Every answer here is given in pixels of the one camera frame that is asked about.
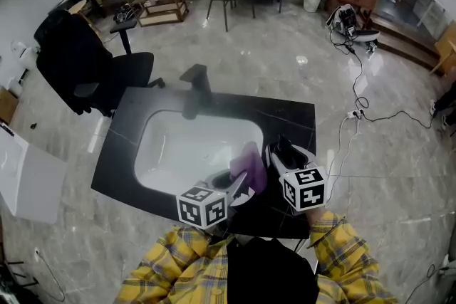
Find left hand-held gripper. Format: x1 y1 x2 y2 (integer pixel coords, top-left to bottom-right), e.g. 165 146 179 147
177 169 256 236

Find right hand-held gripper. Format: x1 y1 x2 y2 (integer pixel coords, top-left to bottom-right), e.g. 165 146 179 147
265 145 327 213

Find purple cloth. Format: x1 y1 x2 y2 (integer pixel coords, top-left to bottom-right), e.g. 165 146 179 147
229 141 269 195

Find person's left forearm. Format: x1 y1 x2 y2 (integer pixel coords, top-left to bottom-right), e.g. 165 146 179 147
113 226 231 304

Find person's right forearm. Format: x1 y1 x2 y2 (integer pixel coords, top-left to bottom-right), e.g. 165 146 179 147
306 210 400 304

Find white sink basin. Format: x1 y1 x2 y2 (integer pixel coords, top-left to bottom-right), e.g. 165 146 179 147
134 109 264 196

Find person's torso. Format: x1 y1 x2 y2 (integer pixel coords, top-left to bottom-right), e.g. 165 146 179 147
226 237 320 304

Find black sink faucet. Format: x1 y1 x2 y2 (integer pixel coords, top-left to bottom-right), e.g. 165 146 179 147
179 63 214 121

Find dark wooden sink cabinet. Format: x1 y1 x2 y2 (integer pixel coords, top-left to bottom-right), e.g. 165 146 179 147
91 85 317 240

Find white and black backpack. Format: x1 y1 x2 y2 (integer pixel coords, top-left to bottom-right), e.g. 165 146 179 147
325 4 381 47

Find white wastebasket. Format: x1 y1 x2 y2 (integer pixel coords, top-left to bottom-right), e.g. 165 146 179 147
302 0 323 14

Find wooden platform steps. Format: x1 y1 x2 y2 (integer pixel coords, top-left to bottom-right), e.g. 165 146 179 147
370 0 446 72

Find light wooden desk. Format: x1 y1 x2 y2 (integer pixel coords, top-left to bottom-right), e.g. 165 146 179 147
429 19 456 78

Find white freestanding washbasin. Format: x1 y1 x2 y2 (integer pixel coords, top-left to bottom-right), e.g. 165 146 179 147
0 124 69 225

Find black office chair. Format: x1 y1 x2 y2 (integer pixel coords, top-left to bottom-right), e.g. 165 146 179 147
33 9 167 117

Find black equipment bag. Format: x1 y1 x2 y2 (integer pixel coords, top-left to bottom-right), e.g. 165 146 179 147
113 3 138 24

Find round wooden table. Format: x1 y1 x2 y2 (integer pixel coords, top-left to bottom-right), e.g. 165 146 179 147
69 0 88 15

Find brown cardboard box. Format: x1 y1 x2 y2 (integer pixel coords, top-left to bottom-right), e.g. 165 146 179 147
0 87 19 125

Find white toilet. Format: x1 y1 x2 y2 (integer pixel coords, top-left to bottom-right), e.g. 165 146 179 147
10 41 38 86

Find black floor cable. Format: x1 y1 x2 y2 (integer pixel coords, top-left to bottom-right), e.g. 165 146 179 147
329 28 434 130

